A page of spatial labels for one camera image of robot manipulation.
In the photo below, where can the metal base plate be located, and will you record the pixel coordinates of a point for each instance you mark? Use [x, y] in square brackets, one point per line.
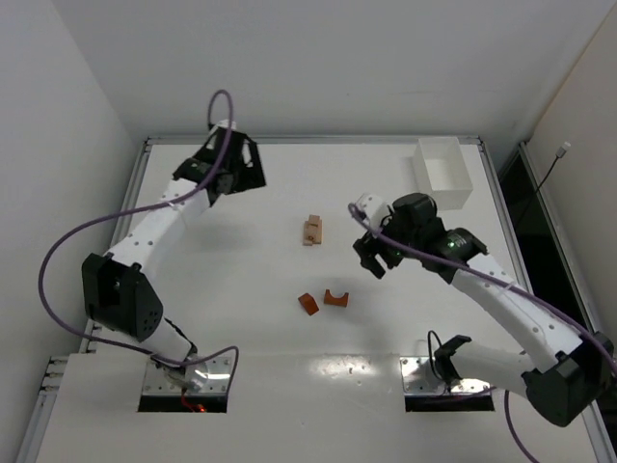
[419, 380]
[210, 378]

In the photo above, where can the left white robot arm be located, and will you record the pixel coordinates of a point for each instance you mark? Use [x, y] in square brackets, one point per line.
[118, 286]

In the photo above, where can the light wood cube block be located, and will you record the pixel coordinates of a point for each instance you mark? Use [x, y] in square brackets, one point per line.
[308, 232]

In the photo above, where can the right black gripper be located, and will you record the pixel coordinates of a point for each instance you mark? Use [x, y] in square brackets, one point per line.
[377, 248]

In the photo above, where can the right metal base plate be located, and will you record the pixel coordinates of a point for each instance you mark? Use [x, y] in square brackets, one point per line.
[419, 380]

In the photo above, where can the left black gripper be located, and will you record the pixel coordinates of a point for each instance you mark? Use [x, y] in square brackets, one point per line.
[239, 157]

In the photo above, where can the dark red wedge block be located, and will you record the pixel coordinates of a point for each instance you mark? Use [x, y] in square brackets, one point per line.
[308, 304]

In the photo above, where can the light pentagon wood block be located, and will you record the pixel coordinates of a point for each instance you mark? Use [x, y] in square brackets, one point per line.
[313, 221]

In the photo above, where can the white perforated box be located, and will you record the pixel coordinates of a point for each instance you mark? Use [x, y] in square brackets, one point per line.
[440, 171]

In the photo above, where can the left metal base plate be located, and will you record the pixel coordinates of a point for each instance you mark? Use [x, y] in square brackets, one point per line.
[210, 378]

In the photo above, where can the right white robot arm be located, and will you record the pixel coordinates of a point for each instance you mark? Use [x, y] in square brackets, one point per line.
[562, 367]

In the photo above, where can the dark red arch block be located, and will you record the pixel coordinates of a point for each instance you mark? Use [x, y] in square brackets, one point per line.
[337, 300]

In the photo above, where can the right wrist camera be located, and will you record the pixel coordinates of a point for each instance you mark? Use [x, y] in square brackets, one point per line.
[372, 209]

